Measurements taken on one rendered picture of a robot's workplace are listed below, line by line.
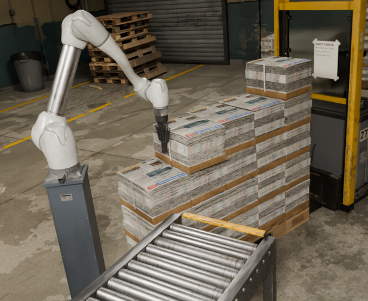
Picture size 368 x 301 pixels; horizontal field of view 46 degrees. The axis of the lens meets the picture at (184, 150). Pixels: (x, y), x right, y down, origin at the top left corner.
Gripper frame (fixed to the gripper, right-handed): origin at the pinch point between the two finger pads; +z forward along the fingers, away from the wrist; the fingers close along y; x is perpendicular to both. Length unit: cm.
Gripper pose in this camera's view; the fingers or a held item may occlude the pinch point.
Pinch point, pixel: (164, 147)
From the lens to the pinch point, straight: 263.0
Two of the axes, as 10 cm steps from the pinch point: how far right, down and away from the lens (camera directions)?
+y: -6.2, -2.4, 7.5
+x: -7.8, 2.7, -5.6
